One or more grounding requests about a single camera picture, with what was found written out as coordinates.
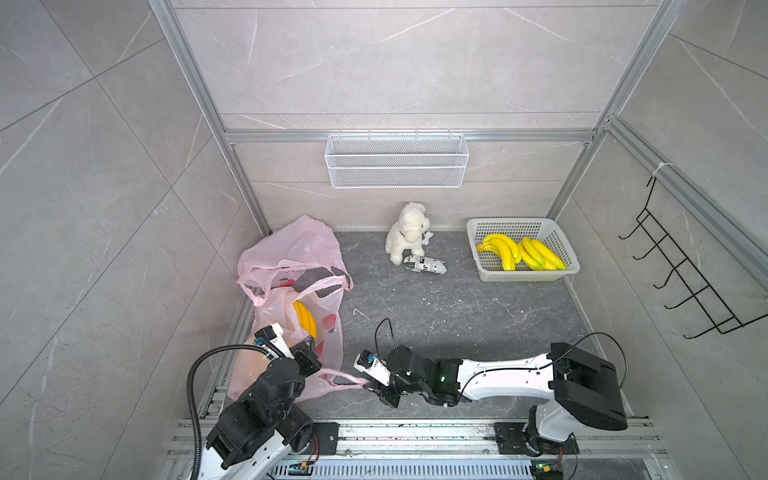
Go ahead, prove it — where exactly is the orange-yellow banana bunch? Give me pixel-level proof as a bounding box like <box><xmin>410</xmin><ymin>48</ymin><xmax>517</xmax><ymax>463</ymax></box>
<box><xmin>293</xmin><ymin>301</ymin><xmax>318</xmax><ymax>339</ymax></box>

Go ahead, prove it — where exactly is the black wire hook rack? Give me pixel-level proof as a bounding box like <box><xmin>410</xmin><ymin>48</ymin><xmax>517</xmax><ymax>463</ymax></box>
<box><xmin>618</xmin><ymin>176</ymin><xmax>767</xmax><ymax>340</ymax></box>

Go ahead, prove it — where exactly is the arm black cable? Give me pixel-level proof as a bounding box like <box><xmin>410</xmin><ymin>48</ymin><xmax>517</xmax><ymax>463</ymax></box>
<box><xmin>374</xmin><ymin>317</ymin><xmax>629</xmax><ymax>480</ymax></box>
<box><xmin>185</xmin><ymin>343</ymin><xmax>274</xmax><ymax>480</ymax></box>

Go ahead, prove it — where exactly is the plain pink plastic bag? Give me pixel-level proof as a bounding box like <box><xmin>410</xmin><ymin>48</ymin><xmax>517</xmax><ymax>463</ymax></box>
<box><xmin>237</xmin><ymin>215</ymin><xmax>354</xmax><ymax>307</ymax></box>

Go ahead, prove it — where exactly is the white plush toy dog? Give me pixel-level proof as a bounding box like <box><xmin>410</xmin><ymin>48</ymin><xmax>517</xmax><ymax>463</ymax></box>
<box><xmin>385</xmin><ymin>202</ymin><xmax>431</xmax><ymax>265</ymax></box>

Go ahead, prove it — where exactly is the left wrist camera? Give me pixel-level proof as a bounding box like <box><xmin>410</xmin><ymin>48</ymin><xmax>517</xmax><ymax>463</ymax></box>
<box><xmin>254</xmin><ymin>323</ymin><xmax>294</xmax><ymax>359</ymax></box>

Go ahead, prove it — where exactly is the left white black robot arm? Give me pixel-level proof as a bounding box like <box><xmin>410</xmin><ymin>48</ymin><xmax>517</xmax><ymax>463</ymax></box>
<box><xmin>187</xmin><ymin>341</ymin><xmax>321</xmax><ymax>479</ymax></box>

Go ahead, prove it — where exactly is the yellow-green banana bunch right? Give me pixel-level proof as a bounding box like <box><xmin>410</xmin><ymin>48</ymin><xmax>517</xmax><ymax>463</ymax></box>
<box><xmin>518</xmin><ymin>237</ymin><xmax>566</xmax><ymax>271</ymax></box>

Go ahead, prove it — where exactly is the yellow-green banana bunch left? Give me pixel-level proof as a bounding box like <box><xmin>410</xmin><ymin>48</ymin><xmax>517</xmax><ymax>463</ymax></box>
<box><xmin>476</xmin><ymin>234</ymin><xmax>522</xmax><ymax>271</ymax></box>

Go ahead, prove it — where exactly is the yellow-green banana bunch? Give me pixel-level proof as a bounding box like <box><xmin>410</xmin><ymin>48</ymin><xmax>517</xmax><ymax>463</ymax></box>
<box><xmin>518</xmin><ymin>237</ymin><xmax>566</xmax><ymax>271</ymax></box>
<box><xmin>476</xmin><ymin>234</ymin><xmax>522</xmax><ymax>271</ymax></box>

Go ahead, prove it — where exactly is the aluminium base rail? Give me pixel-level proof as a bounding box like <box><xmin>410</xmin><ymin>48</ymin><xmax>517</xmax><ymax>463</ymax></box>
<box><xmin>198</xmin><ymin>419</ymin><xmax>678</xmax><ymax>479</ymax></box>

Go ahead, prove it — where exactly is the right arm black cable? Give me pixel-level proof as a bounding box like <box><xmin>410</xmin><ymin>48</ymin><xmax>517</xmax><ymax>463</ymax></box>
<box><xmin>374</xmin><ymin>317</ymin><xmax>629</xmax><ymax>480</ymax></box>

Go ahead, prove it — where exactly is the pink plastic bag with print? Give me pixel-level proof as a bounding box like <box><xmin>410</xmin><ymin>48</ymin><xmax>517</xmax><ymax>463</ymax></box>
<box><xmin>251</xmin><ymin>268</ymin><xmax>366</xmax><ymax>401</ymax></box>

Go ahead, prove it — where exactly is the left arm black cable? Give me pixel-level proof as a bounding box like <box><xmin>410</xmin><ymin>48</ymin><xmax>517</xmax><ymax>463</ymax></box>
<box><xmin>185</xmin><ymin>343</ymin><xmax>274</xmax><ymax>480</ymax></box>

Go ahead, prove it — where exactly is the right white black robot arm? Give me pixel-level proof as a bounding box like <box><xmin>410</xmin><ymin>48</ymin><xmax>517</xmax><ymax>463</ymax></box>
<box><xmin>355</xmin><ymin>342</ymin><xmax>628</xmax><ymax>457</ymax></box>

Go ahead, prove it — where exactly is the white plastic basket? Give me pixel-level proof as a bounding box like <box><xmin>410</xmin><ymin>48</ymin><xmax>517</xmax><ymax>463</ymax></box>
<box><xmin>467</xmin><ymin>218</ymin><xmax>580</xmax><ymax>282</ymax></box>

